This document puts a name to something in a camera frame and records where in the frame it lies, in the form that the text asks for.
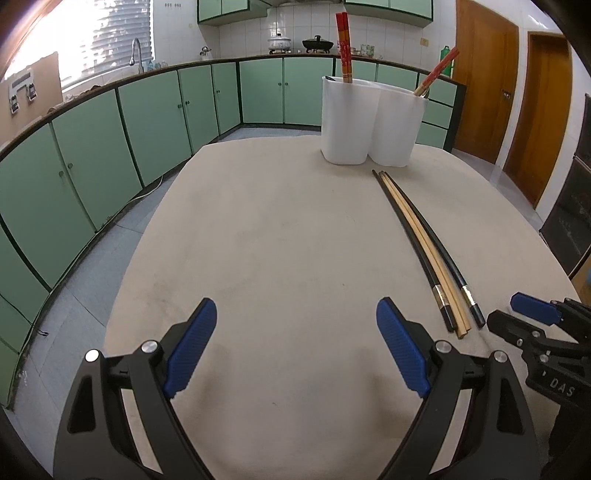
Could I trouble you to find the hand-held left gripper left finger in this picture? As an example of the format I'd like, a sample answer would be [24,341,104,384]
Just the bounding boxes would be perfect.
[53,296,219,480]

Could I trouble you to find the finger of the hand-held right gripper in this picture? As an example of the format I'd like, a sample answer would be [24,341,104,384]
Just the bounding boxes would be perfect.
[510,292,591,325]
[486,309,561,354]

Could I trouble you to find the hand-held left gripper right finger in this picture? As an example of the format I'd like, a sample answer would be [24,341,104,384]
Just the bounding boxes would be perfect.
[375,296,539,480]

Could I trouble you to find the black chopstick with metal band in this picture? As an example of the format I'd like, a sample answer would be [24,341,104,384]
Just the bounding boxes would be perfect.
[372,169,456,333]
[382,171,487,329]

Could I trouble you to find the plain wooden chopstick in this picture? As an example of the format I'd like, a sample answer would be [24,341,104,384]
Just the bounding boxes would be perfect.
[379,171,472,334]
[378,171,465,341]

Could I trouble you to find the white two-compartment utensil holder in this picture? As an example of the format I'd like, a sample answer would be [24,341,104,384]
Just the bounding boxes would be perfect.
[320,76,428,168]

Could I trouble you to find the dark display cabinet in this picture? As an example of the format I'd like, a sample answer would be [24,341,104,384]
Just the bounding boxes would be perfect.
[537,92,591,278]

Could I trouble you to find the plain wooden door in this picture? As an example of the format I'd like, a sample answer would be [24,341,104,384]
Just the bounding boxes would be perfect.
[503,31,574,209]

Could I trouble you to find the green base kitchen cabinets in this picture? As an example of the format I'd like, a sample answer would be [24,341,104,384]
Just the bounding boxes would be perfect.
[0,54,466,409]

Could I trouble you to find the cloth on counter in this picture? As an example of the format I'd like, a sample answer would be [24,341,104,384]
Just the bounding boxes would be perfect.
[61,85,108,101]

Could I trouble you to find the metal kitchen faucet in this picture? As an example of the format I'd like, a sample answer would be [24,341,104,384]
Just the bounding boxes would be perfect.
[129,37,144,75]

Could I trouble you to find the cardboard board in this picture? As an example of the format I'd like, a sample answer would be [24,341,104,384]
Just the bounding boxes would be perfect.
[0,51,64,112]

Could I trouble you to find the white device on board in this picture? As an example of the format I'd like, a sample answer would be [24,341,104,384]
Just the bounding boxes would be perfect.
[8,68,38,117]

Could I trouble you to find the black wok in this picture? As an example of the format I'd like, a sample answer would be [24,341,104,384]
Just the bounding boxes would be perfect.
[302,35,334,53]

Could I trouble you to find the window with white blinds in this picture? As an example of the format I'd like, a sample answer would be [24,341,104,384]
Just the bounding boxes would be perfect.
[59,0,153,92]

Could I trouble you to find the wooden door with handle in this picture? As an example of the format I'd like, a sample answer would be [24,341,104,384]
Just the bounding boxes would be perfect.
[450,0,520,165]

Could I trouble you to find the green wall kitchen cabinets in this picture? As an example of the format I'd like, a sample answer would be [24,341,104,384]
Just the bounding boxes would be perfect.
[197,0,435,27]

